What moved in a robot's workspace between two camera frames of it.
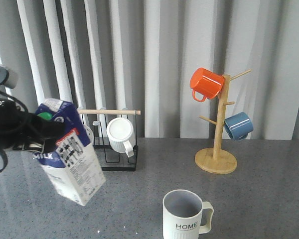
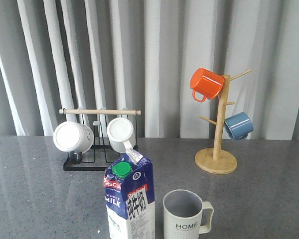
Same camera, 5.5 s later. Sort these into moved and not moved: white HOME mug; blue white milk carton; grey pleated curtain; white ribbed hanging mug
Moved: blue white milk carton
Not moved: white HOME mug; grey pleated curtain; white ribbed hanging mug
